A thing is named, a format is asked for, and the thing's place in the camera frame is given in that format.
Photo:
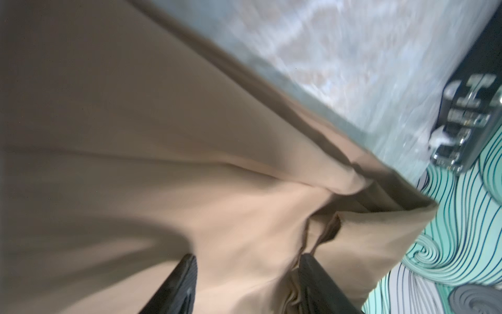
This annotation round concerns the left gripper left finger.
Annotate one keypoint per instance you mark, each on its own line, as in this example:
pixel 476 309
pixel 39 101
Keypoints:
pixel 177 293

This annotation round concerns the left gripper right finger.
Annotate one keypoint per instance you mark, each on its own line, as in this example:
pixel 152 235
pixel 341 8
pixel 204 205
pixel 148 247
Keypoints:
pixel 319 293

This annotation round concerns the tan brown skirt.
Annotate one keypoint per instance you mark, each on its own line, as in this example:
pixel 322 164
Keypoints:
pixel 128 141

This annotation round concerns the black hard case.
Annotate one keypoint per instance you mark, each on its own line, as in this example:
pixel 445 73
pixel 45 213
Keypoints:
pixel 470 110

